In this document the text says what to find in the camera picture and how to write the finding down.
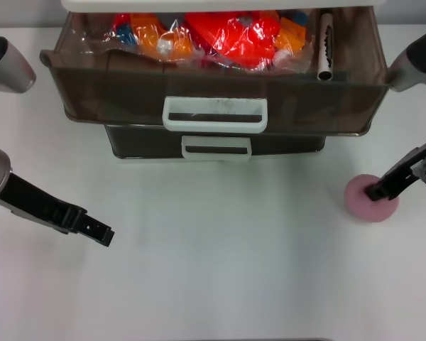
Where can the pink peach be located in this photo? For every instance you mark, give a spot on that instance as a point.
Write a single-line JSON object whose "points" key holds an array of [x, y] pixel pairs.
{"points": [[358, 202]]}

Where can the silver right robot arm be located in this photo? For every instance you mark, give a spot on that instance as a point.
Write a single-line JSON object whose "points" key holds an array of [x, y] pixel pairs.
{"points": [[415, 64]]}

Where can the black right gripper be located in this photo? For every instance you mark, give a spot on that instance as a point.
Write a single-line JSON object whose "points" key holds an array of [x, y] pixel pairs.
{"points": [[404, 174]]}

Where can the dark plastic drawer cabinet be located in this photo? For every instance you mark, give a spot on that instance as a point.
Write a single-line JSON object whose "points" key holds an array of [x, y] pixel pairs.
{"points": [[199, 2]]}

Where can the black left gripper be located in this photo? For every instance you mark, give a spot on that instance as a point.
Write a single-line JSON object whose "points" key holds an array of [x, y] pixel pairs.
{"points": [[39, 206]]}

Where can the white marker pen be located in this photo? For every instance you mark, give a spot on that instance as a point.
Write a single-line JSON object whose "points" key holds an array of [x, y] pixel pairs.
{"points": [[326, 46]]}

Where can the plastic bag of colourful toys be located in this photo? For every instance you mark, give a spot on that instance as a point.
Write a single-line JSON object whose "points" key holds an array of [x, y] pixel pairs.
{"points": [[234, 35]]}

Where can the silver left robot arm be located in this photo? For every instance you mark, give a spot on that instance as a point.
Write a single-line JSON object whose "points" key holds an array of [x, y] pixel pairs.
{"points": [[10, 71]]}

